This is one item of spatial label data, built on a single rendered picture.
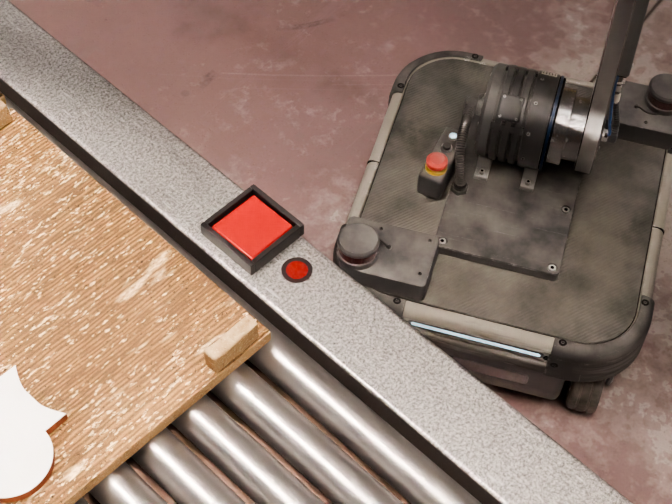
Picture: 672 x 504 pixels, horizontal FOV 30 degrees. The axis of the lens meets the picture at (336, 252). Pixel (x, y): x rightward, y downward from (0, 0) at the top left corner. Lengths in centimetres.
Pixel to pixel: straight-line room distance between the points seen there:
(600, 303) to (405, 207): 37
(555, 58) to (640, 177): 58
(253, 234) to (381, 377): 20
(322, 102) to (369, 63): 15
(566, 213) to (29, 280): 116
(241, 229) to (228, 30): 156
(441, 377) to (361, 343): 9
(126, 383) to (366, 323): 24
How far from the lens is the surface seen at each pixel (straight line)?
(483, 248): 212
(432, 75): 240
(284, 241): 128
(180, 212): 133
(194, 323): 122
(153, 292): 124
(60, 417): 117
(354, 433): 118
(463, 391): 121
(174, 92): 270
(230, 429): 118
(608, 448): 226
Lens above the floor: 196
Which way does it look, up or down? 54 degrees down
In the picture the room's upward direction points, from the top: 2 degrees clockwise
